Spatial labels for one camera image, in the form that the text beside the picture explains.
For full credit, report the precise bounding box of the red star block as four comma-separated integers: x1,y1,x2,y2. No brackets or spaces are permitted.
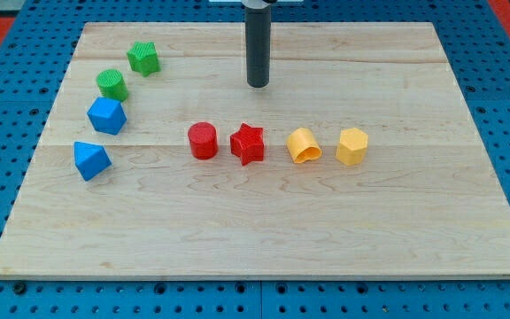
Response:
230,123,265,166

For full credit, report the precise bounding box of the red cylinder block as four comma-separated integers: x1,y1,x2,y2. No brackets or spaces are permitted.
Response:
188,122,219,160

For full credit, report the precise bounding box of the yellow hexagon block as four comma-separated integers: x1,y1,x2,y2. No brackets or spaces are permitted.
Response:
336,128,368,166

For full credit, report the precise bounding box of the light wooden board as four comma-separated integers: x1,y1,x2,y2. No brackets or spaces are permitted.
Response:
0,22,510,281

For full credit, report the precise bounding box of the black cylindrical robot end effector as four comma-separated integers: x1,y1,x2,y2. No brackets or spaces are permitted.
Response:
244,5,272,88

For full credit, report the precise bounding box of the green star block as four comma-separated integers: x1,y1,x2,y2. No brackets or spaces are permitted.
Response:
127,42,161,77

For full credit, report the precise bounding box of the blue cube block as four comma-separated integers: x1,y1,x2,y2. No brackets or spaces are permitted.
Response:
87,97,127,135

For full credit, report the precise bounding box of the green cylinder block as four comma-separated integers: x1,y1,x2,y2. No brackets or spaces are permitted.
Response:
96,69,128,102

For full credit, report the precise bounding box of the blue triangular prism block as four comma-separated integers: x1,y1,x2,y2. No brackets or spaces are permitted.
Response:
73,141,112,181

